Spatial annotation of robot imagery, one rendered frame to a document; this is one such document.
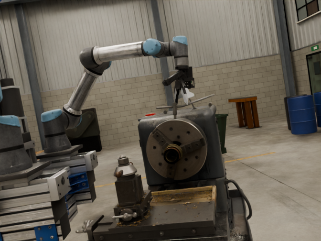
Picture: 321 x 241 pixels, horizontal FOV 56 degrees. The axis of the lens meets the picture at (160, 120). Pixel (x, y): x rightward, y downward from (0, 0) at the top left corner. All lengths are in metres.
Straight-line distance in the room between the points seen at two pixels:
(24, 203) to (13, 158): 0.18
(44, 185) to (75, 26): 11.06
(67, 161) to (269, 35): 11.96
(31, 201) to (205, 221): 0.70
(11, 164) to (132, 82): 10.44
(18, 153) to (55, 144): 0.46
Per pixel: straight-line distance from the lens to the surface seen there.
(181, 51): 1.57
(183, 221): 0.97
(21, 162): 1.33
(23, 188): 1.32
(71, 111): 1.86
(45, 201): 1.30
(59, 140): 1.78
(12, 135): 1.33
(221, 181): 1.73
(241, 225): 1.94
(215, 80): 12.10
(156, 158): 1.58
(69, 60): 11.97
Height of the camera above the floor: 1.34
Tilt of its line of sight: 4 degrees down
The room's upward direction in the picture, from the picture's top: 10 degrees counter-clockwise
